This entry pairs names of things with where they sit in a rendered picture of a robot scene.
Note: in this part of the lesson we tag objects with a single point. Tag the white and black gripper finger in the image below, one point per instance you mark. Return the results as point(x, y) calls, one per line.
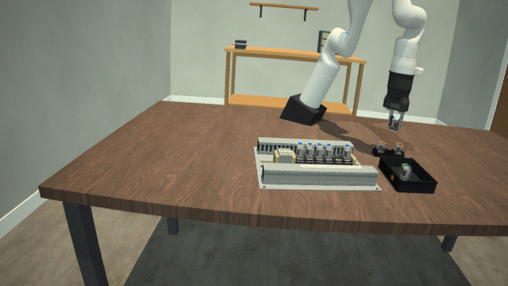
point(390, 116)
point(400, 120)

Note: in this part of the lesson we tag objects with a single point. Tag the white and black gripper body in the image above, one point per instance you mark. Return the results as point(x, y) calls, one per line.
point(402, 72)

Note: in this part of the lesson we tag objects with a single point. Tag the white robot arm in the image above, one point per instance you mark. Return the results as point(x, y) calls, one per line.
point(413, 18)

